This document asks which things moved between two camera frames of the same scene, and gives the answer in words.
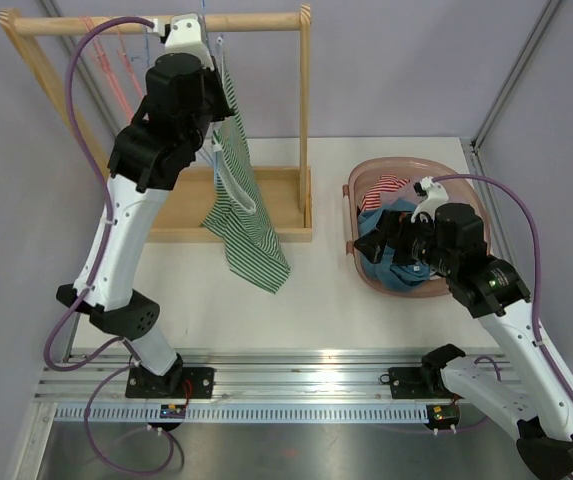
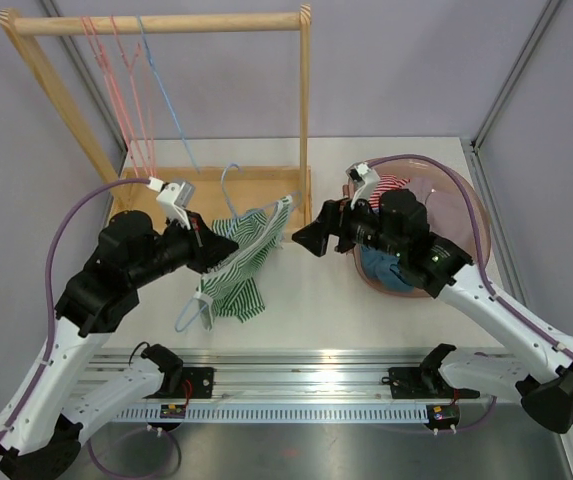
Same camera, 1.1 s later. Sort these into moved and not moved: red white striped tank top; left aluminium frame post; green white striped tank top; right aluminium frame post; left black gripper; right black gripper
Moved: green white striped tank top; right black gripper; left black gripper
Not moved: left aluminium frame post; right aluminium frame post; red white striped tank top
